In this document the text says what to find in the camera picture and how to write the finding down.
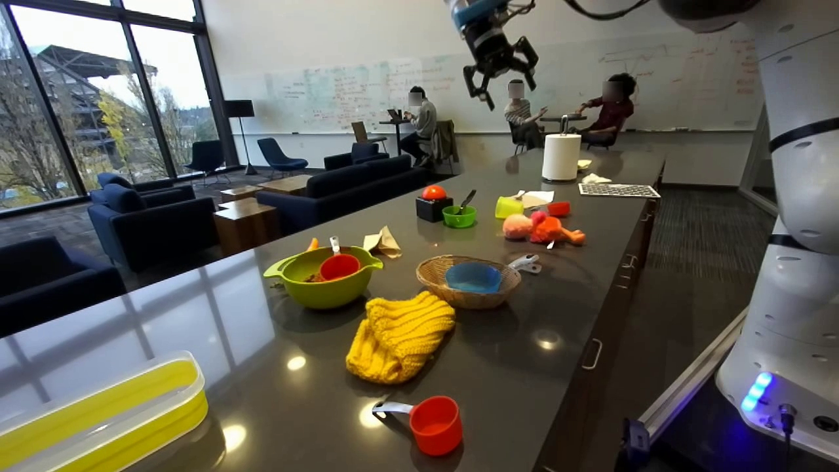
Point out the lime yellow plastic cup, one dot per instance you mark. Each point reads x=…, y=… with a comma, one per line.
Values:
x=509, y=207

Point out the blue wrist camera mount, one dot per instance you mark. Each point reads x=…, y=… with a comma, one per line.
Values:
x=476, y=10

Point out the blue bowl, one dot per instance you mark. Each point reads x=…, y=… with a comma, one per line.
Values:
x=473, y=278

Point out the dark swivel chair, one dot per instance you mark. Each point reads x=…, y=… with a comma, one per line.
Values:
x=207, y=156

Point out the wicker basket bowl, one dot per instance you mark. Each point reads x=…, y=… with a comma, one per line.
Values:
x=433, y=278

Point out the beige paper bag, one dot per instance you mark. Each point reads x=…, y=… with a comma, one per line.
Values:
x=382, y=241

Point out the white paper towel roll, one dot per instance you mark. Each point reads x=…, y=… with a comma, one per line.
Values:
x=561, y=159

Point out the wall whiteboard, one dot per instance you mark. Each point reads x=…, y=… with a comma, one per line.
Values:
x=349, y=93

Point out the dark armchair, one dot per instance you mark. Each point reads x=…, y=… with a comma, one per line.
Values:
x=354, y=159

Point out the navy armchair blue cushion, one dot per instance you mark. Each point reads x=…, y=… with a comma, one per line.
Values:
x=148, y=218

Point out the red toy tomato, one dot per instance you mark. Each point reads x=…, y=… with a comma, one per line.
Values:
x=433, y=191

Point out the black spoon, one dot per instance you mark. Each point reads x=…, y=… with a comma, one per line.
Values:
x=468, y=197

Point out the small green bowl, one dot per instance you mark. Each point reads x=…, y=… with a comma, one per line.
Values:
x=459, y=218

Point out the yellow knitted cloth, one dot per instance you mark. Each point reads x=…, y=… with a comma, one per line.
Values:
x=396, y=337

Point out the long navy sofa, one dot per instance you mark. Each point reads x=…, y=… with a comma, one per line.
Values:
x=349, y=187

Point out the orange plush toy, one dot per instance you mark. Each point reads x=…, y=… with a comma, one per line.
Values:
x=548, y=228

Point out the dark sofa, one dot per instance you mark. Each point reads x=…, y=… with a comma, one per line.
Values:
x=53, y=284

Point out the dark window frame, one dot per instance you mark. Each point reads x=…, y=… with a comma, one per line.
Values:
x=215, y=79

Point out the orange measuring cup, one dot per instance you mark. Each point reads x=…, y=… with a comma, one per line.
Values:
x=340, y=266

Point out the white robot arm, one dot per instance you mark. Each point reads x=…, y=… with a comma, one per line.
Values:
x=801, y=305

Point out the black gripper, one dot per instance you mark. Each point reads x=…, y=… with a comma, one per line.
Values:
x=493, y=42

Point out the white crumpled paper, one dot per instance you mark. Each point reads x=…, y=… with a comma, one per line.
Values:
x=593, y=180

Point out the clear container yellow lid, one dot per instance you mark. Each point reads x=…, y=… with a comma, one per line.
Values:
x=105, y=414

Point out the seated person grey shirt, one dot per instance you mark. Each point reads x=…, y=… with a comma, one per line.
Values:
x=425, y=122

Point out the aluminium frame rail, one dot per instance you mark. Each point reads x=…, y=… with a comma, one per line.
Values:
x=690, y=384

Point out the small white clip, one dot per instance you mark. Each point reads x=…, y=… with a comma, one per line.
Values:
x=529, y=262

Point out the seated person red shirt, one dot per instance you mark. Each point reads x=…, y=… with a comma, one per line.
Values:
x=611, y=109

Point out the brown wooden counter cabinet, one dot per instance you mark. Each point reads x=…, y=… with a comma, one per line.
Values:
x=605, y=305

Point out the wooden coffee table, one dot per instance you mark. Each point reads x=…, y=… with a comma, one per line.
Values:
x=247, y=227

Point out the large lime green bowl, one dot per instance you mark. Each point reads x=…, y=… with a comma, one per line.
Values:
x=323, y=294

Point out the black white patterned sheet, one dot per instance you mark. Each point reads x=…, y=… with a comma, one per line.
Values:
x=619, y=190

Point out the seated person light shirt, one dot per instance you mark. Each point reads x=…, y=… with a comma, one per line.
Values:
x=521, y=114

